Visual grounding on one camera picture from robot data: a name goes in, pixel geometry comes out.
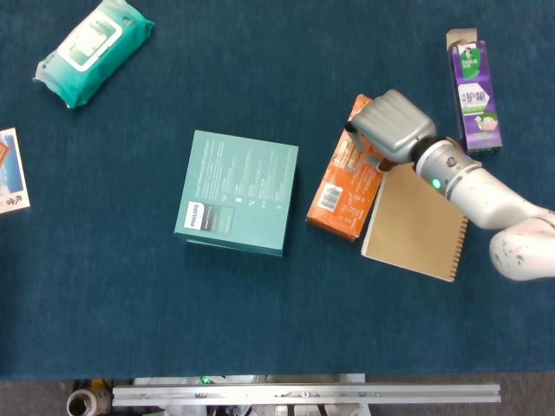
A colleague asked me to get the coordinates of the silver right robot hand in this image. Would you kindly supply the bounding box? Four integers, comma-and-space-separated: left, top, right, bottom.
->
344, 89, 437, 172

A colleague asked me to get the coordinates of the orange snack box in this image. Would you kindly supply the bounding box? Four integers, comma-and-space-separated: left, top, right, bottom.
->
305, 94, 389, 243

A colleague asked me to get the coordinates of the purple toothpaste box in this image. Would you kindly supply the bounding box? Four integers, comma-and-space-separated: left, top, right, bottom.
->
446, 28, 504, 156

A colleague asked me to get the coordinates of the green Philips box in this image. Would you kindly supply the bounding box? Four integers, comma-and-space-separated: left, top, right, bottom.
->
173, 129, 299, 257

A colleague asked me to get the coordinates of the brown spiral notebook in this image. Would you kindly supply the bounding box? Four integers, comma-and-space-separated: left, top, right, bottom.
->
361, 164, 470, 283

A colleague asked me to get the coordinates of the dark blue felt table cover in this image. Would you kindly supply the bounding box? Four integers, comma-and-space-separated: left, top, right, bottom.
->
0, 0, 555, 382

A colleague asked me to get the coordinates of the green wet wipes pack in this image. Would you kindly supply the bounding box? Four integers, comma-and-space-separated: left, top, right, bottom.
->
33, 0, 156, 109

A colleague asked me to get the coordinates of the blue and white card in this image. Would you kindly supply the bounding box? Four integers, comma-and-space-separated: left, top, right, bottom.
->
0, 127, 31, 216

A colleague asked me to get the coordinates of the aluminium profile rail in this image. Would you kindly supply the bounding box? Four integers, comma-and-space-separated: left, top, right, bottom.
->
112, 382, 502, 407

